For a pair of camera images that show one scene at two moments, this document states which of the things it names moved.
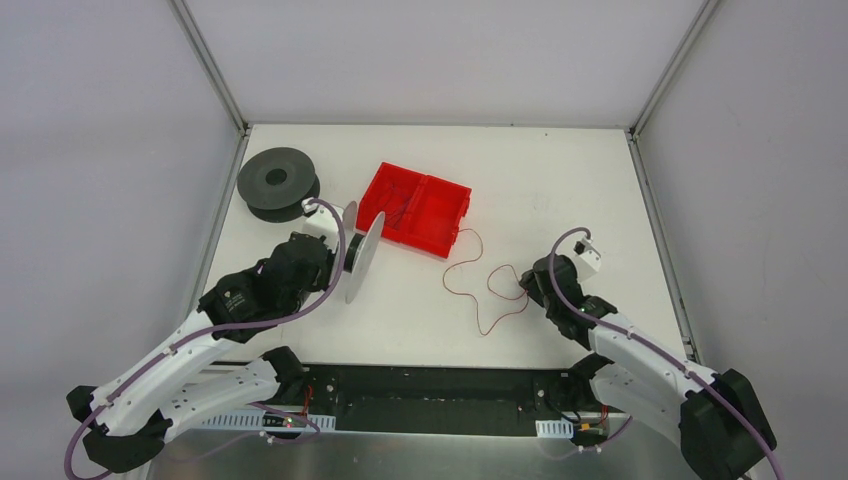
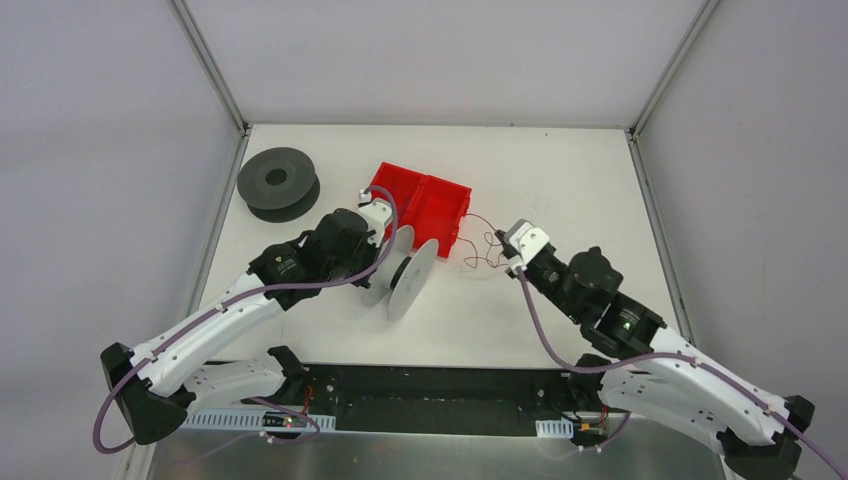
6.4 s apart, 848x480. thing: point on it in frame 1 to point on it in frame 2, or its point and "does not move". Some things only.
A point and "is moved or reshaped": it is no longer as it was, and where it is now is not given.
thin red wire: [488, 284] to [483, 257]
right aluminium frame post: [706, 10] does not move
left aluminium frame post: [209, 63] does not move
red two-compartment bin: [419, 210] does not move
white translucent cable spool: [361, 249] is moved or reshaped
